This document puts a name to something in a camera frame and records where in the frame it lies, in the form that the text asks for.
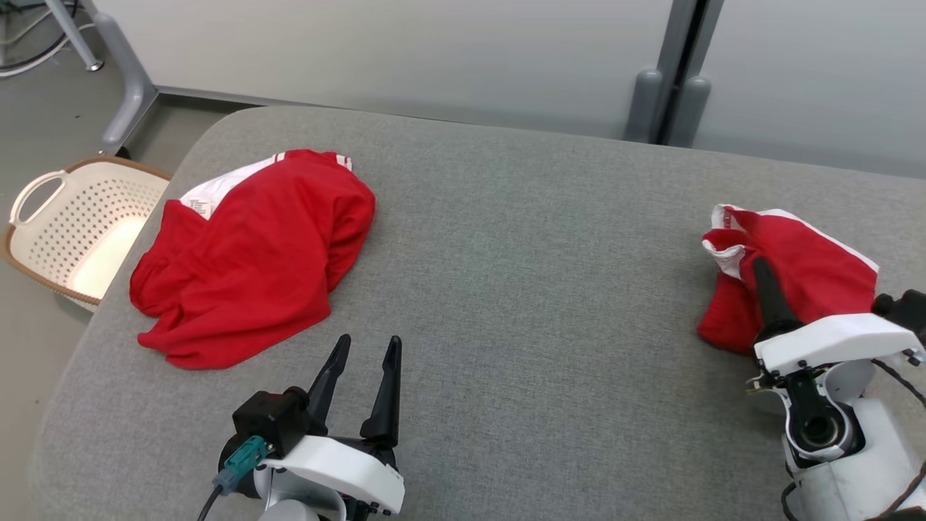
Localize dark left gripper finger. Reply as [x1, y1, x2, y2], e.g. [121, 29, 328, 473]
[307, 334, 352, 436]
[360, 335, 404, 450]

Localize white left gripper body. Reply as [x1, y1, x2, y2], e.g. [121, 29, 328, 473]
[257, 433, 406, 517]

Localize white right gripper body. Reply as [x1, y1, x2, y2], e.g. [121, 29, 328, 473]
[752, 313, 926, 378]

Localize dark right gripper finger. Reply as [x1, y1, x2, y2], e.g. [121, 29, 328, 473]
[752, 256, 802, 341]

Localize red shorts with white trim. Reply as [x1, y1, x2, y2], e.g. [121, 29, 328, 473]
[697, 204, 880, 355]

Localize red Bulls jersey white sleeves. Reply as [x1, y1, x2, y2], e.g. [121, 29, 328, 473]
[129, 148, 377, 371]

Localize cream perforated laundry basket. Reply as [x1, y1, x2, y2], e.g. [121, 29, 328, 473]
[0, 156, 172, 312]

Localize thin metal leg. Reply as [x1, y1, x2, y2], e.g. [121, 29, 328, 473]
[45, 0, 104, 72]

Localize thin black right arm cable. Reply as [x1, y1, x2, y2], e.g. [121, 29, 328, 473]
[780, 358, 926, 521]

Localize grey partition post with feet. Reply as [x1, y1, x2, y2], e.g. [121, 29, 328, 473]
[624, 0, 724, 148]

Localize grey curved frame leg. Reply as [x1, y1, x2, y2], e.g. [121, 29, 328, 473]
[80, 0, 160, 156]

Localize black and white floor cables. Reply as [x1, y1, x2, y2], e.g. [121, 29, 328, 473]
[0, 0, 80, 79]

